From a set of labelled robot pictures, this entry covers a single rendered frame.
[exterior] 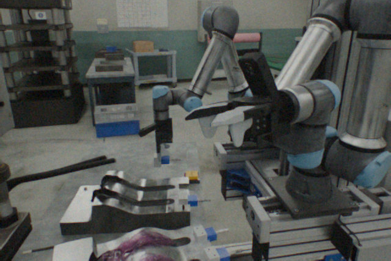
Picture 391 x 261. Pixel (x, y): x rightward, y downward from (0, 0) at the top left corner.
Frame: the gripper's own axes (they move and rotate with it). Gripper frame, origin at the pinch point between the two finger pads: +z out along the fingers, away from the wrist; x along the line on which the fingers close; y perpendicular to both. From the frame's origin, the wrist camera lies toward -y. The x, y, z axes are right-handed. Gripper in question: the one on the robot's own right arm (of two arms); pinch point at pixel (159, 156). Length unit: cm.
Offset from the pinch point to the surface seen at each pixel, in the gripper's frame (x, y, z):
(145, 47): 546, -66, 0
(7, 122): 7, -73, -17
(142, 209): -32.9, -4.7, 6.7
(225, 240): 48, 43, 95
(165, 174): 8.7, 2.2, 15.0
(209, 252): -57, 20, 7
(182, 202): -31.7, 11.6, 4.8
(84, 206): -26.1, -29.2, 9.0
